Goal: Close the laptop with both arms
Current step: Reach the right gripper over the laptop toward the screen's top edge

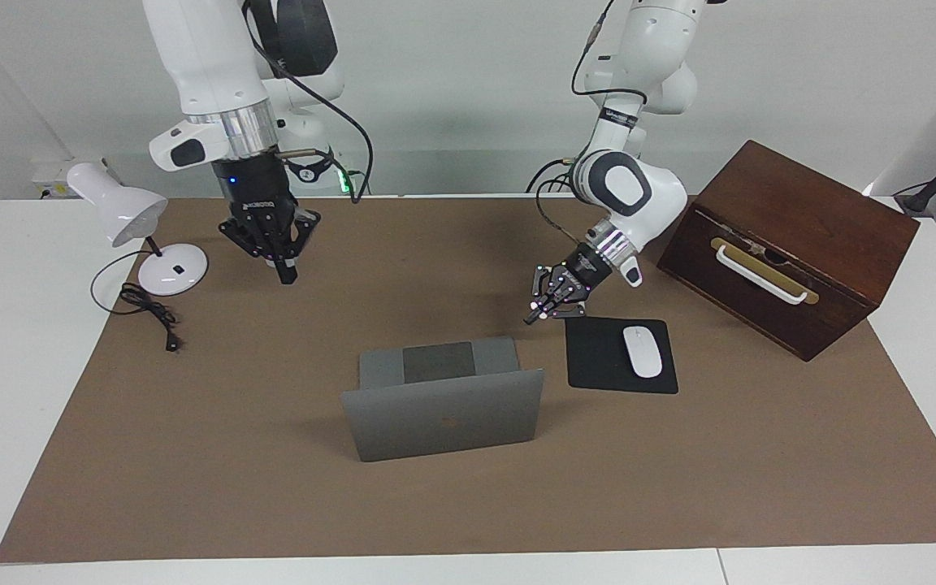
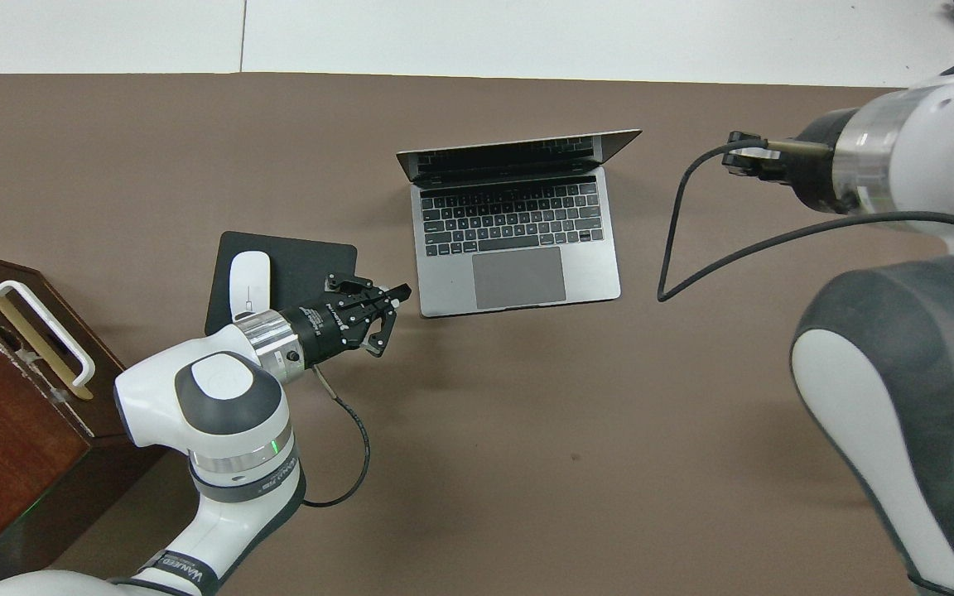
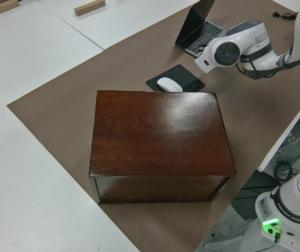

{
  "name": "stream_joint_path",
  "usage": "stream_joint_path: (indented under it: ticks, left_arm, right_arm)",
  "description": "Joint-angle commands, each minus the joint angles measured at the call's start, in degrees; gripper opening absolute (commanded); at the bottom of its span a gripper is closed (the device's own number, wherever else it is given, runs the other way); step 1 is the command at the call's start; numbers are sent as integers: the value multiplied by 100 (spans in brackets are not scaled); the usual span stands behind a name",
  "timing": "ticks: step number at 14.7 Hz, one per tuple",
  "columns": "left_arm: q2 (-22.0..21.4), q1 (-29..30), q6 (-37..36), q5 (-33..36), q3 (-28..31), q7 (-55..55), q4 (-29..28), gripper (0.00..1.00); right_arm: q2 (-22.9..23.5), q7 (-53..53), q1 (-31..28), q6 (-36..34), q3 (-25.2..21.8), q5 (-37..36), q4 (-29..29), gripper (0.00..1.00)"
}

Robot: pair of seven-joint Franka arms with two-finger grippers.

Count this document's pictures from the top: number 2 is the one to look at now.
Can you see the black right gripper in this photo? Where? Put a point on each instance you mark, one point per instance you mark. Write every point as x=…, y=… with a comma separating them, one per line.
x=816, y=170

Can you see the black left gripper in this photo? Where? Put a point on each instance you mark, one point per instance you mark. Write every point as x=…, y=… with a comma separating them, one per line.
x=324, y=331

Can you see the grey laptop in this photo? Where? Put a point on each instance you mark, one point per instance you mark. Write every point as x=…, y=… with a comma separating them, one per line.
x=518, y=248

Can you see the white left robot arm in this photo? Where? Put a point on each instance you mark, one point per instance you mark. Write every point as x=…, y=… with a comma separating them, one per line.
x=220, y=397

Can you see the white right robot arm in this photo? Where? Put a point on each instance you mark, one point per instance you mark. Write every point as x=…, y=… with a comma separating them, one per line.
x=899, y=397

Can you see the black mouse pad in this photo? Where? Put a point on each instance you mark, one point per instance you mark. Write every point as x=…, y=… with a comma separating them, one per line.
x=303, y=265

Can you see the white computer mouse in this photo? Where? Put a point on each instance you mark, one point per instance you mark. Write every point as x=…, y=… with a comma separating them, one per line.
x=249, y=285

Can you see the brown table mat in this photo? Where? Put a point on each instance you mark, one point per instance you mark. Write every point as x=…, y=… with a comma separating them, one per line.
x=527, y=455

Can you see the dark wooden box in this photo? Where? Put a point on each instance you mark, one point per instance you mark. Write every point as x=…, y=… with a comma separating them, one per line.
x=5, y=439

